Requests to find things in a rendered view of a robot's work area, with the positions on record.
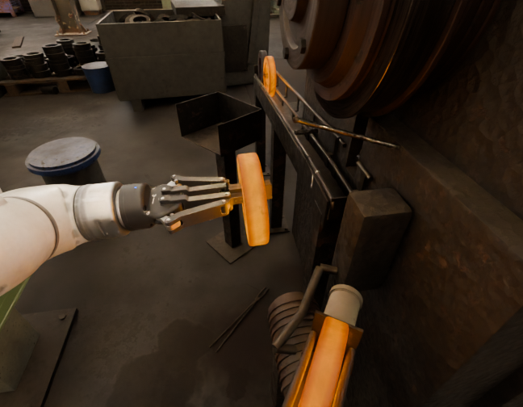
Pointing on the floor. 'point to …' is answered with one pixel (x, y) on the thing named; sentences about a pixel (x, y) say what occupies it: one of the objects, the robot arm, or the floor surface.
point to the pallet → (51, 67)
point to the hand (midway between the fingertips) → (250, 191)
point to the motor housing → (281, 306)
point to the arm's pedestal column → (28, 357)
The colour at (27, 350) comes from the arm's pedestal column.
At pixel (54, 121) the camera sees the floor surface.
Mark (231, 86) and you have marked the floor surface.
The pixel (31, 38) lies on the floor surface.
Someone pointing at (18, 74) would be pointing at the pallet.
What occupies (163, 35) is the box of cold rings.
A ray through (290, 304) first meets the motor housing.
